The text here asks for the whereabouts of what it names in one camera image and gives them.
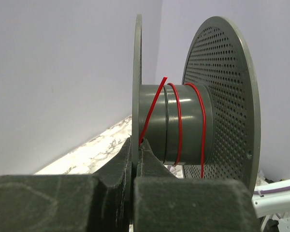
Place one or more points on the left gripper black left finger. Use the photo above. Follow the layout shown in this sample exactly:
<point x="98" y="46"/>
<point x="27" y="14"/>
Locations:
<point x="97" y="202"/>

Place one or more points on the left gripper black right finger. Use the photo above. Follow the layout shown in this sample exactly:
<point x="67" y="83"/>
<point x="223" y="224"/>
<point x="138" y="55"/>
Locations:
<point x="165" y="203"/>

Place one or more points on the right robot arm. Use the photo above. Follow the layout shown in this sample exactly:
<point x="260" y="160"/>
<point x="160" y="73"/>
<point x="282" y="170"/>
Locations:
<point x="272" y="203"/>

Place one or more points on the dark grey cable spool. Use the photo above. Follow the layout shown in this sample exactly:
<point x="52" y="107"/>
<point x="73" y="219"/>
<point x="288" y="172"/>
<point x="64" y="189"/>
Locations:
<point x="209" y="124"/>

